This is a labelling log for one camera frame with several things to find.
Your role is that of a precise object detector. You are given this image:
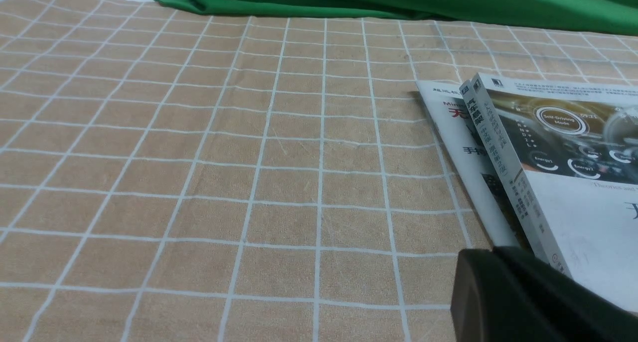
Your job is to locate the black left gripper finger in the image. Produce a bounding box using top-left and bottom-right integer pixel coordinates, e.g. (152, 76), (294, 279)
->
(451, 247), (638, 342)

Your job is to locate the orange checkered tablecloth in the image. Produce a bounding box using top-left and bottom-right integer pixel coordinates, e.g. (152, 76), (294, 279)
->
(0, 0), (637, 342)

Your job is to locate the bottom magazine booklet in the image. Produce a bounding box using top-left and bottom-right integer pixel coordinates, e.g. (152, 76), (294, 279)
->
(416, 80), (529, 249)

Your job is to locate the middle white book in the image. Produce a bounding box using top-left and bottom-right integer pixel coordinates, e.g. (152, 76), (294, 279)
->
(460, 79), (539, 253)

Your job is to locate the green backdrop cloth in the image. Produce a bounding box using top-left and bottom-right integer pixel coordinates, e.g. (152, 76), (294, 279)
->
(155, 0), (638, 35)

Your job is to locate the top self-driving book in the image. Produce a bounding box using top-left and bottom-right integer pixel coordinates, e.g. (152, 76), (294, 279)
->
(472, 73), (638, 313)

